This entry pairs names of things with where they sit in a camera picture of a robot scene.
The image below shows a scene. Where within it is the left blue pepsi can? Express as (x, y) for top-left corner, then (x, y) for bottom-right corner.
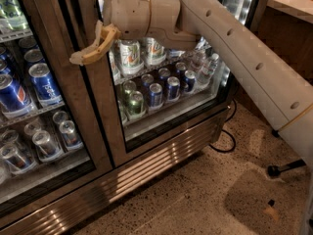
(0, 74), (34, 119)

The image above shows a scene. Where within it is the silver can bottom left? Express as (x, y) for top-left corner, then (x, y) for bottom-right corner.
(32, 130), (64, 163)

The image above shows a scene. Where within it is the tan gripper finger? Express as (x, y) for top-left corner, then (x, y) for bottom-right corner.
(69, 21), (121, 66)

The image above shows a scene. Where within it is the front 7up can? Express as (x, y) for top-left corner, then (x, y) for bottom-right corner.
(119, 40), (144, 75)

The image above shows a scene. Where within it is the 7up can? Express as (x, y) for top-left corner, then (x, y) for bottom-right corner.
(119, 40), (144, 75)
(145, 38), (165, 66)

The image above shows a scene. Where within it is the stainless fridge base grille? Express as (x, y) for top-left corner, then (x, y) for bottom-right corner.
(0, 108), (229, 235)

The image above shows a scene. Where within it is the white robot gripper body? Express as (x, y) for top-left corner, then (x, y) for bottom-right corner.
(103, 0), (151, 39)

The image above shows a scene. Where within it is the blue can lower shelf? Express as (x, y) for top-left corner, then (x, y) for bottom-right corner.
(148, 83), (163, 109)

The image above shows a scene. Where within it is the green can lower shelf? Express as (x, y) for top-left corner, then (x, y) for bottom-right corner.
(126, 91), (146, 119)

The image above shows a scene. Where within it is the blue pepsi can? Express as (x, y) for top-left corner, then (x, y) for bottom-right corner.
(28, 63), (63, 107)
(0, 74), (34, 119)

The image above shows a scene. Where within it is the black office chair base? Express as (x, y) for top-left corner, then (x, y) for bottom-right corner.
(265, 128), (307, 179)

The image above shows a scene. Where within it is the front blue pepsi can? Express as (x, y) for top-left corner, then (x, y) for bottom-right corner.
(28, 63), (63, 107)

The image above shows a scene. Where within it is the clear water bottle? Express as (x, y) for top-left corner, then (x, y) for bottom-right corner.
(197, 53), (219, 87)

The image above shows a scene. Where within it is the black power cable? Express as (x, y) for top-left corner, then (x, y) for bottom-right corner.
(208, 85), (239, 154)

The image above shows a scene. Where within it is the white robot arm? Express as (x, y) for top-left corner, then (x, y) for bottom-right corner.
(70, 0), (313, 204)

